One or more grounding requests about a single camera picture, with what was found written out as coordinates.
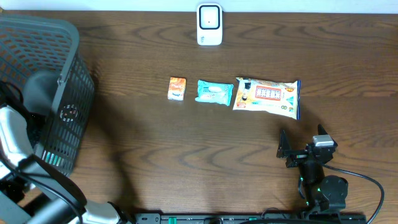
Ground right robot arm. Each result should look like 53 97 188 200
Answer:
277 124 348 223

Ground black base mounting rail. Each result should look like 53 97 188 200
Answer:
134 212 367 224

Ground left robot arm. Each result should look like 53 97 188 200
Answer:
1 82 136 223

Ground yellow snack bag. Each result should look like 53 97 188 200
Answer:
233 77 301 120

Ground orange tissue pack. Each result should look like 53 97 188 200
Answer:
167 77 187 101

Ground grey plastic shopping basket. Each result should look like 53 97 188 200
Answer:
1 15 95 176

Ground green wet wipes pack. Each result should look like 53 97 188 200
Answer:
195 80 234 106

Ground white barcode scanner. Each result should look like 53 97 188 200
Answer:
197 2 223 46

